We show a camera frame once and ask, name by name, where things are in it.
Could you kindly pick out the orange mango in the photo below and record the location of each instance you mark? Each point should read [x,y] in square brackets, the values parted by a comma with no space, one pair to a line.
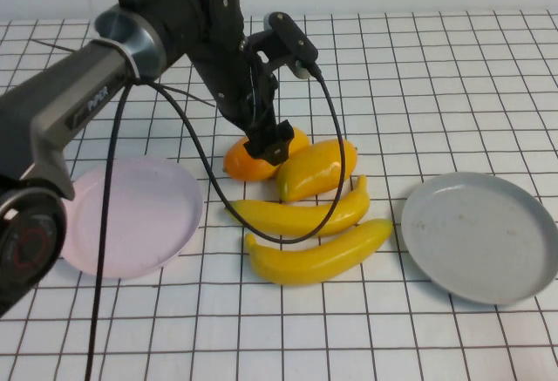
[244,165]

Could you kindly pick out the white zip tie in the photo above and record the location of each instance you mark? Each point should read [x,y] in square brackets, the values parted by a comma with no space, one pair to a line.
[132,65]

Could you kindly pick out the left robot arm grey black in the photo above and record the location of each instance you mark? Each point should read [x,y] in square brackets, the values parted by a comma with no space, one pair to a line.
[65,93]

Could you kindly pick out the thick yellow banana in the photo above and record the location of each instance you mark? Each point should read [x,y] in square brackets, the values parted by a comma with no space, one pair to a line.
[314,263]

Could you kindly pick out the black zip tie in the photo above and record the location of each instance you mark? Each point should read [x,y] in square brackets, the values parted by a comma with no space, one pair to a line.
[192,97]

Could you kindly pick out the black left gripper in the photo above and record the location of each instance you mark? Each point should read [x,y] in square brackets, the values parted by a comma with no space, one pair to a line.
[235,89]

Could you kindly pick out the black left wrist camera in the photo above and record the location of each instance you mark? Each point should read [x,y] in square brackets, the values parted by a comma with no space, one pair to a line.
[290,38]

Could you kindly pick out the pink round plate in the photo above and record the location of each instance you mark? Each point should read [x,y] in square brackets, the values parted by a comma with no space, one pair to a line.
[144,219]

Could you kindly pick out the slim yellow banana green tip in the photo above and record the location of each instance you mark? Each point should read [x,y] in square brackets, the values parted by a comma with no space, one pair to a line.
[279,217]

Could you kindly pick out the white checked tablecloth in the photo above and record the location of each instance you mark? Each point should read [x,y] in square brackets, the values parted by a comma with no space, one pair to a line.
[279,333]

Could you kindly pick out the yellow mango with green tip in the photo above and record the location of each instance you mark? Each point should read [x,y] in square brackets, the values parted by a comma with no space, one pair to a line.
[311,174]

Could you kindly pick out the grey round plate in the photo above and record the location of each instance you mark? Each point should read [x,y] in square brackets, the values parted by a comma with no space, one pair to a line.
[475,237]

